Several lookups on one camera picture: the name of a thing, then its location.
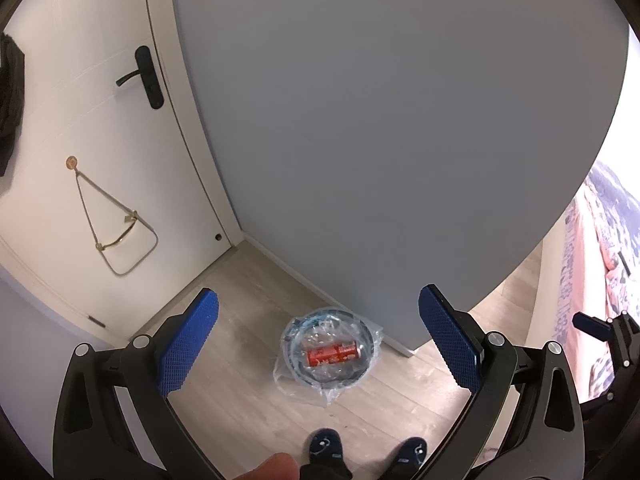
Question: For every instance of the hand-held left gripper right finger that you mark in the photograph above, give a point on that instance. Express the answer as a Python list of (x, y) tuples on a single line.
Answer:
[(450, 340)]

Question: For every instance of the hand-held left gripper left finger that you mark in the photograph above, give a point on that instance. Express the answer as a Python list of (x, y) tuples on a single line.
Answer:
[(187, 345)]

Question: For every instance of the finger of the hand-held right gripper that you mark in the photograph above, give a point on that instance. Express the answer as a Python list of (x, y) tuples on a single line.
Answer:
[(592, 325)]

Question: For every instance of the blue trash bin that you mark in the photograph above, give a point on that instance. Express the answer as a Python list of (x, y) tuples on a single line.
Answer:
[(300, 325)]

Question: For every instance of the round bin with plastic liner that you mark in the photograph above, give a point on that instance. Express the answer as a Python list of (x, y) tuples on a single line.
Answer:
[(320, 392)]

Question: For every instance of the bed with pink sheet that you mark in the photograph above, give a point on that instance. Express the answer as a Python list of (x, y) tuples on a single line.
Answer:
[(555, 285)]

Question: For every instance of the blue white striped blanket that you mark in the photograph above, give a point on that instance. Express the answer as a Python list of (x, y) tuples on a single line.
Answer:
[(612, 210)]

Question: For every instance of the red snack wrapper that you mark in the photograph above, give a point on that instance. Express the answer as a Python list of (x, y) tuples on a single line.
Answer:
[(332, 353)]

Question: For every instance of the white door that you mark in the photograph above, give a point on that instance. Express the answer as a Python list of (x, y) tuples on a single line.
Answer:
[(75, 85)]

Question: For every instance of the black hanging bag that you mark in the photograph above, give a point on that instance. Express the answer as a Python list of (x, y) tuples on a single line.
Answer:
[(10, 100)]

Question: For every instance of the round wooden wall hook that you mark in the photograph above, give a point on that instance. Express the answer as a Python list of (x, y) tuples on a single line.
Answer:
[(72, 163)]

